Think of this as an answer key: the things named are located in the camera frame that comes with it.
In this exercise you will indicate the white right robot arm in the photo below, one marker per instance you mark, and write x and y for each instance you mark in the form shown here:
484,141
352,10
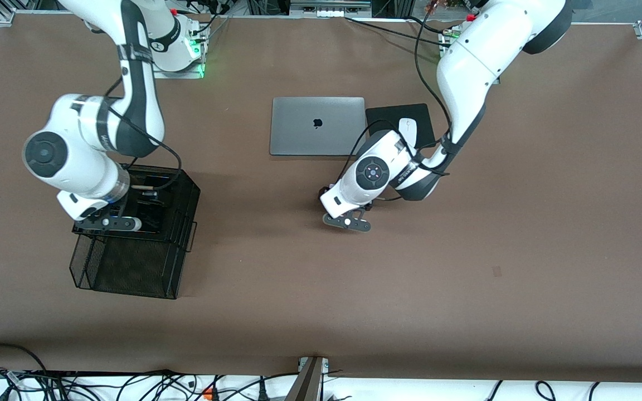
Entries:
87,161

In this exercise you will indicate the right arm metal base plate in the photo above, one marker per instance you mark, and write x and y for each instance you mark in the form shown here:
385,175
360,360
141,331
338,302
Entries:
187,74

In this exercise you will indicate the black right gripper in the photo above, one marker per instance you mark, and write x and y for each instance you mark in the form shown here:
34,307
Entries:
144,201

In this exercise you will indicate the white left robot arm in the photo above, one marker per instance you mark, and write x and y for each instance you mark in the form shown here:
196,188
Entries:
477,61

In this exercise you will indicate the grey closed laptop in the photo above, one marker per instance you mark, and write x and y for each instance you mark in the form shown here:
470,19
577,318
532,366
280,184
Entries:
310,133

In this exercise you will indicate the black mouse pad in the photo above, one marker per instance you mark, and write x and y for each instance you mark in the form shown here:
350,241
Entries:
382,114

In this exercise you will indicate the white computer mouse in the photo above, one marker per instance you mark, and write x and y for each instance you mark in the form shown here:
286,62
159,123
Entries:
407,127

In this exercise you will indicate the aluminium camera post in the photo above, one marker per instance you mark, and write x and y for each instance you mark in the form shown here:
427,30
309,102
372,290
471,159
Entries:
307,384

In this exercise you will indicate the white power strip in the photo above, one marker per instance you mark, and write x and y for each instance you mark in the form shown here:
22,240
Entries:
329,11

